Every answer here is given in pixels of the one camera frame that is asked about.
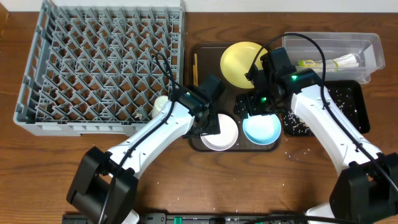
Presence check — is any green white snack wrapper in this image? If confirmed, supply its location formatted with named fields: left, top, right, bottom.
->
left=298, top=60, right=338, bottom=68

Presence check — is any yellow plate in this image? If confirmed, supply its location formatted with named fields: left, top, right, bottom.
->
left=220, top=42, right=261, bottom=89

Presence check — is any grey dish rack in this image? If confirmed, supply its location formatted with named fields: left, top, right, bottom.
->
left=13, top=1, right=185, bottom=136

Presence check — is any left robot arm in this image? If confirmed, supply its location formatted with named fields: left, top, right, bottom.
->
left=67, top=75, right=225, bottom=223

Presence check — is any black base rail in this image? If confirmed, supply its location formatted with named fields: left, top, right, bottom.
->
left=62, top=212, right=336, bottom=224

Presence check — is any white bowl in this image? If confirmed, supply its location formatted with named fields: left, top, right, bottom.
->
left=201, top=114, right=239, bottom=151

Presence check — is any brown serving tray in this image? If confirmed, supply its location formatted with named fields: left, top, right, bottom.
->
left=192, top=42, right=282, bottom=153

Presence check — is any pile of rice waste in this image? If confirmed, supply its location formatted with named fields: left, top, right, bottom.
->
left=282, top=111, right=313, bottom=136

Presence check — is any wooden chopstick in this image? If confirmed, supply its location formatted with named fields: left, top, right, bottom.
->
left=193, top=54, right=198, bottom=86
left=193, top=65, right=198, bottom=86

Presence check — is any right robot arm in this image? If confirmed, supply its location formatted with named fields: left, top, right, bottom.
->
left=234, top=48, right=397, bottom=223

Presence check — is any white paper cup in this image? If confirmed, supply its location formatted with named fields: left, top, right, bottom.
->
left=151, top=95, right=169, bottom=118

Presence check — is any light blue bowl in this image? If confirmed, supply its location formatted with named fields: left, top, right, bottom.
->
left=243, top=114, right=282, bottom=146

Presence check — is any black waste tray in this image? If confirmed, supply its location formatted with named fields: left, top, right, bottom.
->
left=281, top=80, right=371, bottom=137

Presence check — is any clear plastic bin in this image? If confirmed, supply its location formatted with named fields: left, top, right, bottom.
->
left=282, top=32, right=386, bottom=84

